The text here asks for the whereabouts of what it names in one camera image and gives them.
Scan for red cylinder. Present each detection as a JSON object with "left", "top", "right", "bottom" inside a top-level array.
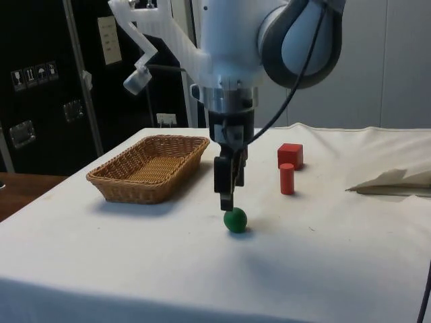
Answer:
[{"left": 279, "top": 163, "right": 296, "bottom": 196}]

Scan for black cabinet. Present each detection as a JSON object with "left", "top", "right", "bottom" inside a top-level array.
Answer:
[{"left": 0, "top": 0, "right": 203, "bottom": 176}]

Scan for translucent white mounting bracket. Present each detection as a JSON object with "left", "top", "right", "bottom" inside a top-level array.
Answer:
[{"left": 108, "top": 0, "right": 216, "bottom": 96}]

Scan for red cube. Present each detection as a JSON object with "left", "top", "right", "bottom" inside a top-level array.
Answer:
[{"left": 277, "top": 143, "right": 304, "bottom": 171}]

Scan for green ball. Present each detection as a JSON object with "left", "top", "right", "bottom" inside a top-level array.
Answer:
[{"left": 223, "top": 207, "right": 248, "bottom": 234}]

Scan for wicker basket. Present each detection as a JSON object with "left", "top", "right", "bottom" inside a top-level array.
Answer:
[{"left": 86, "top": 134, "right": 211, "bottom": 205}]

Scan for pale lockers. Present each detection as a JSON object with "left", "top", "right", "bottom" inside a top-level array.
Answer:
[{"left": 286, "top": 0, "right": 431, "bottom": 131}]

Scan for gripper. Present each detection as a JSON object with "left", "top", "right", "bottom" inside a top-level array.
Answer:
[{"left": 207, "top": 108, "right": 255, "bottom": 212}]

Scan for black cable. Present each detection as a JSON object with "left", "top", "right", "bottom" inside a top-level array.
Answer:
[
  {"left": 416, "top": 260, "right": 431, "bottom": 323},
  {"left": 232, "top": 0, "right": 333, "bottom": 162}
]

